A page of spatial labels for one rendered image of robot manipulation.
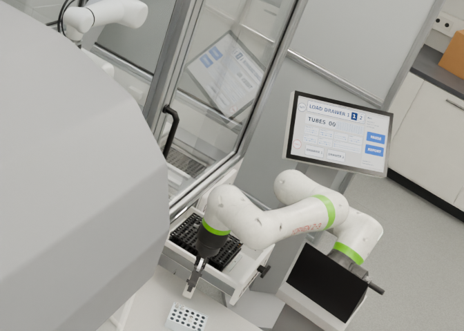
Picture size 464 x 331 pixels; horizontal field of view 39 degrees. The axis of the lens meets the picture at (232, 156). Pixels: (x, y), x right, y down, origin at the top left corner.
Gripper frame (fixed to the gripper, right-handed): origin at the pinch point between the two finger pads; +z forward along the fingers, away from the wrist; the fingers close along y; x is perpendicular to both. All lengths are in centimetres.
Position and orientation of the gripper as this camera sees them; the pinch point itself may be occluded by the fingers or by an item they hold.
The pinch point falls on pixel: (190, 286)
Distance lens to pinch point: 212.6
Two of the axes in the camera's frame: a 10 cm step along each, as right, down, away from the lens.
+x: 9.2, 3.8, -0.1
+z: -3.3, 8.0, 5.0
